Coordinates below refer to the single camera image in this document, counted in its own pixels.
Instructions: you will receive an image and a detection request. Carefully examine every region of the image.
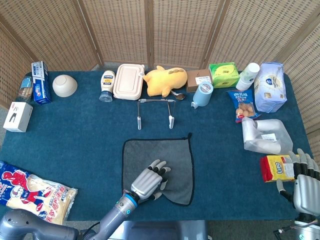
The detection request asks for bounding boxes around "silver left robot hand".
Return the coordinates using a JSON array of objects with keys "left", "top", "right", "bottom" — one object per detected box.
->
[{"left": 130, "top": 159, "right": 172, "bottom": 202}]

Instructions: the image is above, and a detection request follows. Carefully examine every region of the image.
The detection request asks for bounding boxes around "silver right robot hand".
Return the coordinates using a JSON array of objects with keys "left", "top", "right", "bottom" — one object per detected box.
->
[{"left": 276, "top": 148, "right": 320, "bottom": 215}]

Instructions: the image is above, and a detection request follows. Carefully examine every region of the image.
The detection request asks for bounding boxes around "grey and blue cloth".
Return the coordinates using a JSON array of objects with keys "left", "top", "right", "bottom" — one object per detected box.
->
[{"left": 121, "top": 132, "right": 195, "bottom": 206}]

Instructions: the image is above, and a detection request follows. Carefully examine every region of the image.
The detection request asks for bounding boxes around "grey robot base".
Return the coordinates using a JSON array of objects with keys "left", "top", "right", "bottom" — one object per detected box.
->
[{"left": 99, "top": 220, "right": 209, "bottom": 240}]

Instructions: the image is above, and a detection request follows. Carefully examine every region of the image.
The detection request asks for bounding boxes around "yellow red biscuit packet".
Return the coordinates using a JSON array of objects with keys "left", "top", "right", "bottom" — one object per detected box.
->
[{"left": 259, "top": 154, "right": 301, "bottom": 183}]

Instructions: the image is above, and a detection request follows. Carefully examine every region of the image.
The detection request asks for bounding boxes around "blue table carpet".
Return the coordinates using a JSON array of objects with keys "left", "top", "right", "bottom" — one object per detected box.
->
[{"left": 0, "top": 70, "right": 320, "bottom": 222}]

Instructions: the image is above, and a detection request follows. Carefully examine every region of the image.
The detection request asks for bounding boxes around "translucent plastic bag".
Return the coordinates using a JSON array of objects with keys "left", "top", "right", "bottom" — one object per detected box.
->
[{"left": 241, "top": 116, "right": 294, "bottom": 156}]

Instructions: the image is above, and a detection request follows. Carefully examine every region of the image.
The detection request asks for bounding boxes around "metal spoon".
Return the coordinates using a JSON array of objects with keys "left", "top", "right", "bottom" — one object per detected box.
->
[{"left": 170, "top": 89, "right": 186, "bottom": 101}]

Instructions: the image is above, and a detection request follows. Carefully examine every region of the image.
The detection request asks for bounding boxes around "beige plastic lunch box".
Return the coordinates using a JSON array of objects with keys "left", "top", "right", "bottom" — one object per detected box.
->
[{"left": 112, "top": 63, "right": 146, "bottom": 101}]

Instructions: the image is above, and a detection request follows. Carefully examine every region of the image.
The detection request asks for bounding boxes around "light blue cylindrical mug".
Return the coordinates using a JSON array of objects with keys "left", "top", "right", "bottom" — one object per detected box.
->
[{"left": 191, "top": 81, "right": 215, "bottom": 110}]

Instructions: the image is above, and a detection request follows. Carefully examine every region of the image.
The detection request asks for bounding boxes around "yellow plush toy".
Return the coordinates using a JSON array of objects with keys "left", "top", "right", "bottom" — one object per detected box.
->
[{"left": 142, "top": 65, "right": 188, "bottom": 98}]

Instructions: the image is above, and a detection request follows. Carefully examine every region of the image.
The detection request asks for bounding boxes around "mayonnaise squeeze bottle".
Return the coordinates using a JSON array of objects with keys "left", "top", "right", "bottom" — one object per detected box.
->
[{"left": 98, "top": 70, "right": 116, "bottom": 103}]

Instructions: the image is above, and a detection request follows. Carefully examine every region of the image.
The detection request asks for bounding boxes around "blue cookie snack bag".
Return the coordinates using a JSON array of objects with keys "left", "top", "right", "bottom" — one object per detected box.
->
[{"left": 226, "top": 89, "right": 261, "bottom": 124}]

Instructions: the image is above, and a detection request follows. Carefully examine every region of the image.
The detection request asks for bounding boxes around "gloves package red blue print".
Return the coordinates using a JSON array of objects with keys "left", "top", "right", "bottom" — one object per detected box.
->
[{"left": 0, "top": 160, "right": 78, "bottom": 226}]

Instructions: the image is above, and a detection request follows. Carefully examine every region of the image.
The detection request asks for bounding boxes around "brown cardboard box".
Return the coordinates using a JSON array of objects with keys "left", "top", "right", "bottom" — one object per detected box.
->
[{"left": 185, "top": 69, "right": 213, "bottom": 93}]

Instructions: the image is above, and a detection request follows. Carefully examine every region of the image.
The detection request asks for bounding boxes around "beige upturned bowl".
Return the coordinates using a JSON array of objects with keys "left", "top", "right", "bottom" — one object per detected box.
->
[{"left": 52, "top": 74, "right": 78, "bottom": 98}]

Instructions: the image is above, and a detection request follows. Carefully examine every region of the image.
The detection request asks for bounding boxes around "stack of paper cups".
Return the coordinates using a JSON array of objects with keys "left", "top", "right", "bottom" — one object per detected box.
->
[{"left": 235, "top": 62, "right": 261, "bottom": 92}]

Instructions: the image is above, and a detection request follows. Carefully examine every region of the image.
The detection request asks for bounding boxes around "green tissue pack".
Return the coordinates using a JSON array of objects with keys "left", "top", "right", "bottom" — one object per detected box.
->
[{"left": 208, "top": 61, "right": 240, "bottom": 89}]

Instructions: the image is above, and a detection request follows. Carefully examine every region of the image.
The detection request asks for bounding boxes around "blue toothpaste box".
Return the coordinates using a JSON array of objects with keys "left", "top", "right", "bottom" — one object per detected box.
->
[{"left": 31, "top": 60, "right": 53, "bottom": 106}]

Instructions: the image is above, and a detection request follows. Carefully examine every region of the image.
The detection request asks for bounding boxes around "white box black print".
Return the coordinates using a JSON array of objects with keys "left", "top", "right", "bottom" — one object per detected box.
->
[{"left": 2, "top": 101, "right": 34, "bottom": 133}]

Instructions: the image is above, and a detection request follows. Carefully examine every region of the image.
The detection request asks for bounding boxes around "clear jar with sticks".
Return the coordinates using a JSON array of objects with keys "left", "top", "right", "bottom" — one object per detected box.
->
[{"left": 16, "top": 76, "right": 34, "bottom": 103}]

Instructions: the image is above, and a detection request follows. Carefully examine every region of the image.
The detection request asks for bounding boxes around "wicker folding screen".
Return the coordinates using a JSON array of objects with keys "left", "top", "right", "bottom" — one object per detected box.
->
[{"left": 0, "top": 0, "right": 320, "bottom": 136}]

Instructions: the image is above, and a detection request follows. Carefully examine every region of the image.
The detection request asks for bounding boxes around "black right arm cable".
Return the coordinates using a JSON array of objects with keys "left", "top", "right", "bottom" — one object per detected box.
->
[{"left": 273, "top": 223, "right": 301, "bottom": 235}]

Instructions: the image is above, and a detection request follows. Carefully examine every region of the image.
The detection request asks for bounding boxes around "small metal wire stand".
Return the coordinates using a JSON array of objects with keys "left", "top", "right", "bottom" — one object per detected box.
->
[{"left": 136, "top": 98, "right": 176, "bottom": 131}]

